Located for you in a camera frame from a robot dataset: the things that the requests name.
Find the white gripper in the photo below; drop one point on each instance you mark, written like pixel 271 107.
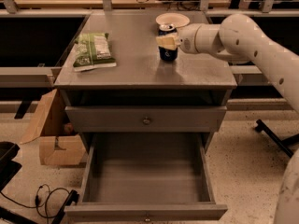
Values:
pixel 186 39

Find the blue pepsi can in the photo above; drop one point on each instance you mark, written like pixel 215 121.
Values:
pixel 167 55

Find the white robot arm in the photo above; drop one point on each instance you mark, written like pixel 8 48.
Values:
pixel 239 39

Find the grey drawer cabinet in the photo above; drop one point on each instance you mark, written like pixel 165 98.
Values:
pixel 140 77

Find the closed grey top drawer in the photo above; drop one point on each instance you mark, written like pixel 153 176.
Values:
pixel 165 119

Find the open grey middle drawer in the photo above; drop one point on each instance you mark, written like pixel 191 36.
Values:
pixel 146 177

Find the green chip bag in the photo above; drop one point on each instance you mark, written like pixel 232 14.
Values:
pixel 92 51

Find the black chair base leg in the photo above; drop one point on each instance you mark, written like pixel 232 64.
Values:
pixel 283 144

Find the brown cardboard box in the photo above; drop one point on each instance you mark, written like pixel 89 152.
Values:
pixel 50 127

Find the black bin at left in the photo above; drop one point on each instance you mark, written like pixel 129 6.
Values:
pixel 8 167

